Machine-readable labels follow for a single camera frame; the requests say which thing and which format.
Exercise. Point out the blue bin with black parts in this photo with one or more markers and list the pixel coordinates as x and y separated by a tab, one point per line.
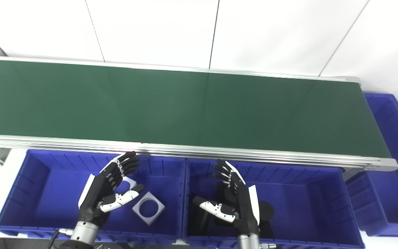
306	207

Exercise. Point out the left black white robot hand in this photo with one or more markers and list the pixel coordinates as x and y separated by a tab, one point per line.
98	193

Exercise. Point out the silver wrist plug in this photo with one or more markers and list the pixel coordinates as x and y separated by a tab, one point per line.
267	246

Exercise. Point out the blue bin with white parts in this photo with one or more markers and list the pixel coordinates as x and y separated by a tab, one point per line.
57	193

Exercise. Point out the green conveyor belt aluminium frame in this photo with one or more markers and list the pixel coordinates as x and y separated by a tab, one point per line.
185	103

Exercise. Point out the empty blue plastic bin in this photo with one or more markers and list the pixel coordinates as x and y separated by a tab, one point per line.
392	138

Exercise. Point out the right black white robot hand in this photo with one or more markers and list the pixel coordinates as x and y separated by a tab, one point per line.
244	211

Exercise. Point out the white square part round hole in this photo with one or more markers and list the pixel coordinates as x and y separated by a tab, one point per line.
132	180
149	220

